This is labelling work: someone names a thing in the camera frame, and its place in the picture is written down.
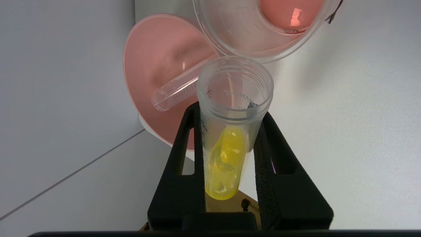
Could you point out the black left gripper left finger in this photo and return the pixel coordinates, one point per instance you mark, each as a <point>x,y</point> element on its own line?
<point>182,194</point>

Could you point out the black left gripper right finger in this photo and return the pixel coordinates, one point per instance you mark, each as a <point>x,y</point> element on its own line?
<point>289,194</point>

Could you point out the test tube with yellow pigment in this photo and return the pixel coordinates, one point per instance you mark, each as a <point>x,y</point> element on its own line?
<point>227,158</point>

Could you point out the test tube with red pigment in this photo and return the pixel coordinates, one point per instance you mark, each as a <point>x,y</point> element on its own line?
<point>174,90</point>

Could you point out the clear glass beaker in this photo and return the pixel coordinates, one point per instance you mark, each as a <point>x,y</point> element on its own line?
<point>250,33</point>

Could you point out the pink plastic bowl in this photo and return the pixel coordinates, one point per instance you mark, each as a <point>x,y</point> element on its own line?
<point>154,65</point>

